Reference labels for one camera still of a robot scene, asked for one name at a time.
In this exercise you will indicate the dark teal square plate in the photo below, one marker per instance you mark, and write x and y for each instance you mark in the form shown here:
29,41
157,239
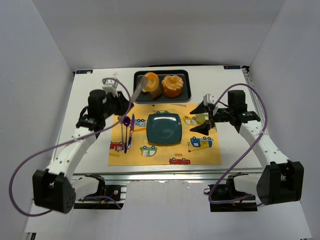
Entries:
164,129

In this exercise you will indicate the orange bundt cake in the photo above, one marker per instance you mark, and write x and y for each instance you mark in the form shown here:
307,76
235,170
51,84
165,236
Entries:
172,86

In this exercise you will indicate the yellow cartoon placemat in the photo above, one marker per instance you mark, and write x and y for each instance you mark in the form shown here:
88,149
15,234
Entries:
193,149

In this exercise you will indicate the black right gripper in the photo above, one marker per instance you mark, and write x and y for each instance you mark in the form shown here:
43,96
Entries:
211,118

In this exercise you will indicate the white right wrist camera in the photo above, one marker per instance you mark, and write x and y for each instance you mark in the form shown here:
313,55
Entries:
208,99

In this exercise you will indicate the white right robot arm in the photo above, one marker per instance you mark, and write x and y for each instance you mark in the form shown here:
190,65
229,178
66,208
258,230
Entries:
281,180

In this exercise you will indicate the glazed donut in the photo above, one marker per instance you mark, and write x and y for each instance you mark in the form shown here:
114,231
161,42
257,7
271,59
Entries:
152,82

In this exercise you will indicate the pale green mug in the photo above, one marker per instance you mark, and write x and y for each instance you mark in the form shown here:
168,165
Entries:
202,118

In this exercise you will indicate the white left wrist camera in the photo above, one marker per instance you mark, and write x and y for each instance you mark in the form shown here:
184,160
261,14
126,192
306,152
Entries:
110,84

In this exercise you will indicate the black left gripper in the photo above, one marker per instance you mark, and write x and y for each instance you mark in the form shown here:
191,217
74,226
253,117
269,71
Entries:
120,104

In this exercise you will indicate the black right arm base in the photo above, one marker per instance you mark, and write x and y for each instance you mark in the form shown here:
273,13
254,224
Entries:
222,193

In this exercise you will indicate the iridescent purple spoon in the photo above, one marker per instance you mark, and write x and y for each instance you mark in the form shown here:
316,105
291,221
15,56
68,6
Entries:
126,123

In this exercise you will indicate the black baking tray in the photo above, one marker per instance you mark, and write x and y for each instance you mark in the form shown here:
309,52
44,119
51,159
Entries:
145,97

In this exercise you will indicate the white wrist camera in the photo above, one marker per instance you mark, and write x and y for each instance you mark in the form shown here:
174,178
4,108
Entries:
110,84
208,99

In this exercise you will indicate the brown chocolate croissant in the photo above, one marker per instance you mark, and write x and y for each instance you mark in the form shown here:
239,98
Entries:
156,93

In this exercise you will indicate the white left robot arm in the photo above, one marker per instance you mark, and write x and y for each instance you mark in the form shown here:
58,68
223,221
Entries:
53,187

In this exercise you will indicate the gold spoon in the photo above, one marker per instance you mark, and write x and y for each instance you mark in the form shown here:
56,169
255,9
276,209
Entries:
122,128

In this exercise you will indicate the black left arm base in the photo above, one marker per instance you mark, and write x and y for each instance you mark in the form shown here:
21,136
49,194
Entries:
107,192

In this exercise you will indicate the iridescent purple knife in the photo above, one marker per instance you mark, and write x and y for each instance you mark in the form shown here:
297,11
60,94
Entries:
132,126

